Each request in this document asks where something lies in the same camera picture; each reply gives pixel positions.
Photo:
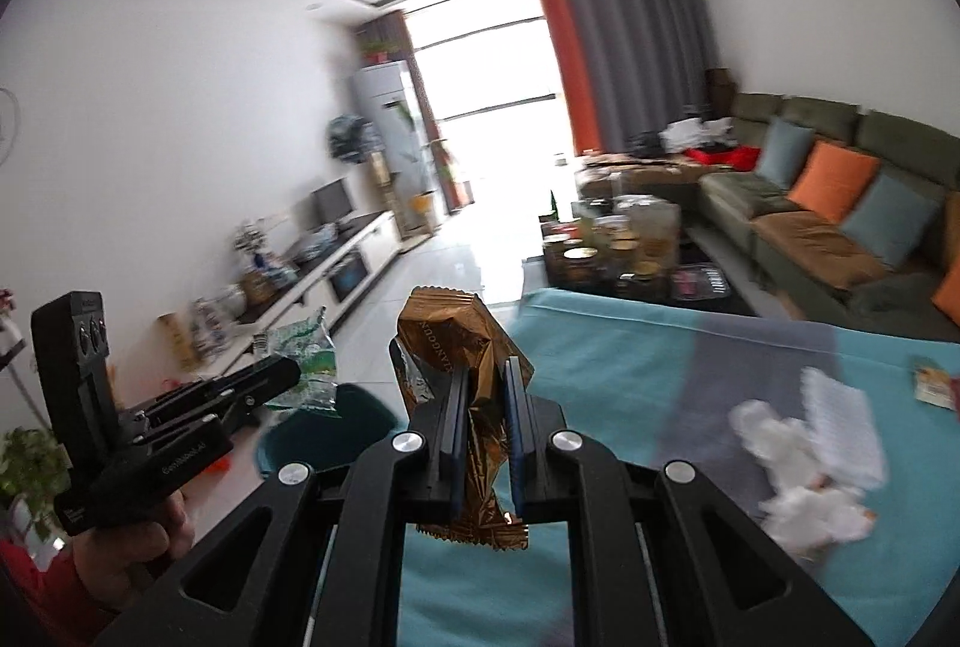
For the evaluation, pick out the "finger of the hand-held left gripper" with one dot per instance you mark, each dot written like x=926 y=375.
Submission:
x=187 y=428
x=262 y=377

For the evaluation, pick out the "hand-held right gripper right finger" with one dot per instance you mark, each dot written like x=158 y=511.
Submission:
x=516 y=452

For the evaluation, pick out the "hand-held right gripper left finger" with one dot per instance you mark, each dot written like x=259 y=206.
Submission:
x=456 y=459

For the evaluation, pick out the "green printed plastic bag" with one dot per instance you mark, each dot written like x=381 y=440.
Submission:
x=300 y=347

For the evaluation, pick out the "teal plastic bin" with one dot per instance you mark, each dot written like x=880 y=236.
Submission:
x=360 y=411

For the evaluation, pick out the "large gold foil wrapper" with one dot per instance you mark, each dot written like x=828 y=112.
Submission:
x=450 y=339

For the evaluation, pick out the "white tissue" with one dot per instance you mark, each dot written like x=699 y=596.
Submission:
x=810 y=519

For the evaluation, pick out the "white ridged plastic tray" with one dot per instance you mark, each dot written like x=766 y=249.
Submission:
x=840 y=422

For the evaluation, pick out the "person's left forearm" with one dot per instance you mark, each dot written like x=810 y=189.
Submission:
x=30 y=591

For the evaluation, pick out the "person's left hand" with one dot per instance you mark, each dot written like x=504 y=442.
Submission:
x=120 y=553

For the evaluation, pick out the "green leafy potted plant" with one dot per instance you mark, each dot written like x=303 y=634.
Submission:
x=34 y=467

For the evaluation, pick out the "blue vase with branches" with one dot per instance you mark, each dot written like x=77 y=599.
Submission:
x=259 y=253

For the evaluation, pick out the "crumpled clear plastic bag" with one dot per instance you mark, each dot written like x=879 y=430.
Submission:
x=316 y=242

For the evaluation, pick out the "teal and grey tablecloth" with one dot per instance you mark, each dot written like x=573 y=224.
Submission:
x=637 y=354

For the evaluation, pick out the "white TV cabinet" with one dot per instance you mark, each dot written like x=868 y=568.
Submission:
x=360 y=249

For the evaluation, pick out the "black monitor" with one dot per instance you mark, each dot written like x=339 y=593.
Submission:
x=331 y=201

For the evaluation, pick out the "tall potted plant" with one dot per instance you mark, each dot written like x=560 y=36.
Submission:
x=421 y=204

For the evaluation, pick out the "dark coffee table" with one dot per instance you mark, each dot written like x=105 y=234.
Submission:
x=705 y=309

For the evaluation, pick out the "blue patterned hanging bag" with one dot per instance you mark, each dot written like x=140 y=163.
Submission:
x=349 y=138

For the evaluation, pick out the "clear plastic storage box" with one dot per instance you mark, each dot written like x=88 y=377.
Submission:
x=649 y=227

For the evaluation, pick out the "red grey striped curtain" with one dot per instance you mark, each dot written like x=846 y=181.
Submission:
x=450 y=174

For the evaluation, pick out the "white standing air conditioner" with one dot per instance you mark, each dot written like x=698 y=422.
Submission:
x=390 y=92

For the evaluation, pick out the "black bag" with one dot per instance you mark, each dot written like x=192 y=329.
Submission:
x=649 y=143

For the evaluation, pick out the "small potted plant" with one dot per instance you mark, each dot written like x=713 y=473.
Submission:
x=379 y=50

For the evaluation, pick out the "green sofa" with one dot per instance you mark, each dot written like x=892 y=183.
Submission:
x=795 y=227

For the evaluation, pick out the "red cloth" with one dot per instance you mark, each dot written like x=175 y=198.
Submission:
x=727 y=158

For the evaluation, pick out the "pile of white clothes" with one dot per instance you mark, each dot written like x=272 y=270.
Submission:
x=694 y=133

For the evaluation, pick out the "large window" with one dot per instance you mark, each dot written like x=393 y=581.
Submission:
x=487 y=77

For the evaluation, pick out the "grey-blue cushion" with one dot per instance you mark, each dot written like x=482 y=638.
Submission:
x=784 y=155
x=892 y=219

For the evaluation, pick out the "orange and grey curtain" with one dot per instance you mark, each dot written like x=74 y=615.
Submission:
x=622 y=62

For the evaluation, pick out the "brown cardboard boxes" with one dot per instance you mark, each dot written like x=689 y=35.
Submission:
x=721 y=92

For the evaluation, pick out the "orange cushion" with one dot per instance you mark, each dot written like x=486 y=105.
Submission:
x=832 y=182
x=949 y=294

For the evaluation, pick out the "yellow white snack packet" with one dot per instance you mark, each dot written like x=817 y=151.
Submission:
x=931 y=384

